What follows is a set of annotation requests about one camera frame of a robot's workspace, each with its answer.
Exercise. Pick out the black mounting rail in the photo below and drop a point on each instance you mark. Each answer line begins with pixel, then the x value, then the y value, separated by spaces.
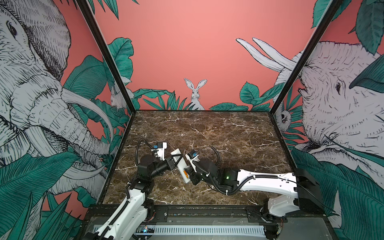
pixel 252 213

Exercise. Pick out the black frame post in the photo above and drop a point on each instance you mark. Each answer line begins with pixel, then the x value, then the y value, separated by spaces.
pixel 326 18
pixel 97 34

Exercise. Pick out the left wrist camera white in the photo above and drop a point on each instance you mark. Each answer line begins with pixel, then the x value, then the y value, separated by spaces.
pixel 159 150

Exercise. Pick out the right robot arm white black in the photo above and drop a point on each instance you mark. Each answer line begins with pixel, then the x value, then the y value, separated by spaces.
pixel 297 191

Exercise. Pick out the right black frame post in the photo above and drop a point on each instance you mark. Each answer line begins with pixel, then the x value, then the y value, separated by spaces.
pixel 326 18

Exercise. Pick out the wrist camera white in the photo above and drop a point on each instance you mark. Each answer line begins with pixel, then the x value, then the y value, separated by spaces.
pixel 193 157
pixel 159 150

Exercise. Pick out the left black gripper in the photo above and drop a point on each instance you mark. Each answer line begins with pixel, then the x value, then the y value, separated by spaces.
pixel 169 162

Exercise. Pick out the left black frame post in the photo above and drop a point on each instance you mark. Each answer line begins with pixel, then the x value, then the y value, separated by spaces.
pixel 97 34

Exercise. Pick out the white remote control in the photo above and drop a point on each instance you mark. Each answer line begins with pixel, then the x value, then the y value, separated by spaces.
pixel 181 166

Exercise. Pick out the white slotted cable duct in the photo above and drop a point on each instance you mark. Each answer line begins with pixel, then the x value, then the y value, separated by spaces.
pixel 170 230

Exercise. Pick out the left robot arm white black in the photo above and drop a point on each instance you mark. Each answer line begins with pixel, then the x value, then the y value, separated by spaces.
pixel 136 207

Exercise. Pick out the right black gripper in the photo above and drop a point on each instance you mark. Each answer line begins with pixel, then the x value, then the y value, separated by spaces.
pixel 193 177

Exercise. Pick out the small circuit board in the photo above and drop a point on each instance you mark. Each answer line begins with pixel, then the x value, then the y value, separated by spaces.
pixel 146 230

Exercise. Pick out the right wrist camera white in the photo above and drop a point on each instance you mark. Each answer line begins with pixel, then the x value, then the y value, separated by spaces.
pixel 193 157

